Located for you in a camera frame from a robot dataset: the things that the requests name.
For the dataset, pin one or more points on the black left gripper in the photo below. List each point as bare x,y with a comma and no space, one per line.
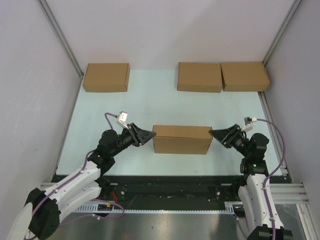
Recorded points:
145,135

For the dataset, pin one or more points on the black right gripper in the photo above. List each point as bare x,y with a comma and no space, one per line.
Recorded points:
232,132

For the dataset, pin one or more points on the cardboard box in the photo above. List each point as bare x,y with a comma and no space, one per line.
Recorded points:
199,77
106,78
244,77
178,139

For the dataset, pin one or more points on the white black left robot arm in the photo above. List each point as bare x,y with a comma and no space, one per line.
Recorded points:
52,205

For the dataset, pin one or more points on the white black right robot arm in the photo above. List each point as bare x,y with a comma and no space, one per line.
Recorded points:
263,221

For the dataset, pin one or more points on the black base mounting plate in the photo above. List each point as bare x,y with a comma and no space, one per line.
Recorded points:
171,193

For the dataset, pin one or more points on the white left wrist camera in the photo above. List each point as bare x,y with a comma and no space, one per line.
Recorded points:
121,120

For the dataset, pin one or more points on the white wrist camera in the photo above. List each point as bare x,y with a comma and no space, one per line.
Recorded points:
121,120
248,123

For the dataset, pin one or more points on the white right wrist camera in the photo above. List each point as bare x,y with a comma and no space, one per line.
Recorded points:
248,123

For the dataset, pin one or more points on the aluminium corner post right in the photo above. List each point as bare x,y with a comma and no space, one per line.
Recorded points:
294,8

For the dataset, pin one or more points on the aluminium corner post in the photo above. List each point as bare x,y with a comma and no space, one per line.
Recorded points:
50,16
294,8

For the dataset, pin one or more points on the aluminium corner post left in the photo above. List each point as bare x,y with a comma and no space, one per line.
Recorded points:
50,16

